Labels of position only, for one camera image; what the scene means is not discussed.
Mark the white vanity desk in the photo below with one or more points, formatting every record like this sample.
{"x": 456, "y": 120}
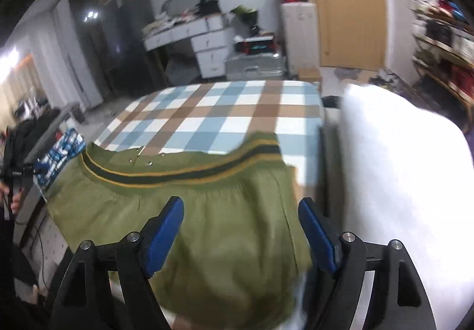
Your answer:
{"x": 211, "y": 45}

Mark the oval desk mirror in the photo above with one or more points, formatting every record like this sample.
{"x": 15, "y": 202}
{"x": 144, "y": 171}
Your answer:
{"x": 181, "y": 2}

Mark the person's left hand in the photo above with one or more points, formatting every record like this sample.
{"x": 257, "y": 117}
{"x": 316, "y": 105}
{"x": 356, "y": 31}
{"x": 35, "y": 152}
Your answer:
{"x": 16, "y": 202}

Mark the wooden storage rack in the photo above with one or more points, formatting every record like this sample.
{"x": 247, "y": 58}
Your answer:
{"x": 444, "y": 45}

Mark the blue patterned cloth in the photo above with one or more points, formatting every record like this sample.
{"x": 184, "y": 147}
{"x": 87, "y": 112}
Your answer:
{"x": 61, "y": 152}

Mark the tall white drawer cabinet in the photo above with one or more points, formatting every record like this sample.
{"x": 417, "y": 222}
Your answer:
{"x": 300, "y": 37}

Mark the green bag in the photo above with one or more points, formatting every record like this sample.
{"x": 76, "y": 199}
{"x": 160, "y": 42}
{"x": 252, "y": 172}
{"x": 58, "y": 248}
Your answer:
{"x": 243, "y": 15}

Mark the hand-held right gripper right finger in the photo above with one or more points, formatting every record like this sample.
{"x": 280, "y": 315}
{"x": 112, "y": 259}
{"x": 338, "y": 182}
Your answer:
{"x": 318, "y": 237}

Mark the green and yellow leather jacket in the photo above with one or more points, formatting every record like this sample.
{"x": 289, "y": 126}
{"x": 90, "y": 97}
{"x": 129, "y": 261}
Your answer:
{"x": 229, "y": 241}

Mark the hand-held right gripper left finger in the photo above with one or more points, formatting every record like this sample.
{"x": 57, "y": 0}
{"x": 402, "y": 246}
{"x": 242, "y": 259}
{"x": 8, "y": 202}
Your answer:
{"x": 163, "y": 237}

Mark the checkered tablecloth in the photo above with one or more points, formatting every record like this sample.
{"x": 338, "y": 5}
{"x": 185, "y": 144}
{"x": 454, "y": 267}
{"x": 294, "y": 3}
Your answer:
{"x": 222, "y": 111}

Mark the black plastic bag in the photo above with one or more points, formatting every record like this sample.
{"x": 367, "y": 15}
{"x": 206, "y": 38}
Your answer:
{"x": 330, "y": 101}

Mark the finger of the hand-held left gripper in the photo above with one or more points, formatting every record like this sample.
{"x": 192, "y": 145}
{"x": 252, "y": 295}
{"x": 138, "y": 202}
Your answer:
{"x": 39, "y": 168}

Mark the dark cloth pile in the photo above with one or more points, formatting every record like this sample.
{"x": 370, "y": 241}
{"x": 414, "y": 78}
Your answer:
{"x": 35, "y": 130}

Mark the grey metal cabinet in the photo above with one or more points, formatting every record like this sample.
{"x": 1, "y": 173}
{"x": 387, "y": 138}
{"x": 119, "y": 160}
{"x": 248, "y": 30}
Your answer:
{"x": 133, "y": 33}

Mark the white pillow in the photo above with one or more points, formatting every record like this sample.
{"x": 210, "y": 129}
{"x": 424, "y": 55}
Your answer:
{"x": 400, "y": 185}

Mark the white curtain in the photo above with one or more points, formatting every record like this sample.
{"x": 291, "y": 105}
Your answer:
{"x": 44, "y": 63}

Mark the black case with lights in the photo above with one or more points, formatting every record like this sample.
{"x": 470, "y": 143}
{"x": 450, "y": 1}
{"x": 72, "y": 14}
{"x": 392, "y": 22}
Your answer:
{"x": 255, "y": 45}

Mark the wooden door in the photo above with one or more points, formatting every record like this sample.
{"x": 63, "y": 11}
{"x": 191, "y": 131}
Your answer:
{"x": 351, "y": 19}

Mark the silver suitcase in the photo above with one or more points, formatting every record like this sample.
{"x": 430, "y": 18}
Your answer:
{"x": 255, "y": 67}

